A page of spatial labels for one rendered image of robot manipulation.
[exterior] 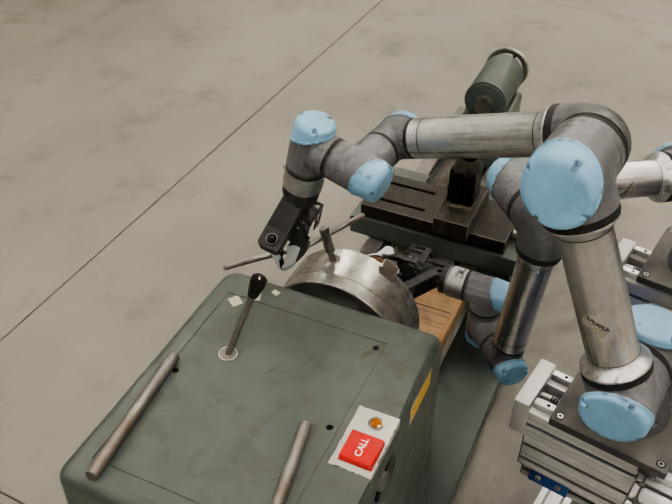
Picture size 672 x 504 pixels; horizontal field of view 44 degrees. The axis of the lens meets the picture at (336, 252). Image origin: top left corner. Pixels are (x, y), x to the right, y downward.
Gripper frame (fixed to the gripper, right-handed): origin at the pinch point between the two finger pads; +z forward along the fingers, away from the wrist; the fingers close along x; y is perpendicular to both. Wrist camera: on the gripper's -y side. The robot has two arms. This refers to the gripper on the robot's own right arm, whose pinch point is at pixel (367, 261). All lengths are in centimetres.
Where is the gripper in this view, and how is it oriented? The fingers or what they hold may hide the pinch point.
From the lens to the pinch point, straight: 204.1
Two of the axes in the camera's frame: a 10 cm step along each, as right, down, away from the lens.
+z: -9.0, -2.8, 3.3
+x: 0.1, -7.7, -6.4
